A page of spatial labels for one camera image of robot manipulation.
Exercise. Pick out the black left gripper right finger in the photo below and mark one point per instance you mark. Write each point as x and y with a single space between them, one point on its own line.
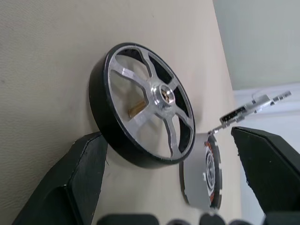
269 175

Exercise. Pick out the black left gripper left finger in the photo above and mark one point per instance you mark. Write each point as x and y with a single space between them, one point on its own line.
70 182

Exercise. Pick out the silver round motor lid plate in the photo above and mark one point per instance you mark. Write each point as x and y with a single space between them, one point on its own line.
234 116

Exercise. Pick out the black spoked rotor wheel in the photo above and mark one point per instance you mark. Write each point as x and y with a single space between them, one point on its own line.
164 95

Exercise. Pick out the silver motor housing with coils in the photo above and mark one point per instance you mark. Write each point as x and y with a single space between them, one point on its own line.
194 178

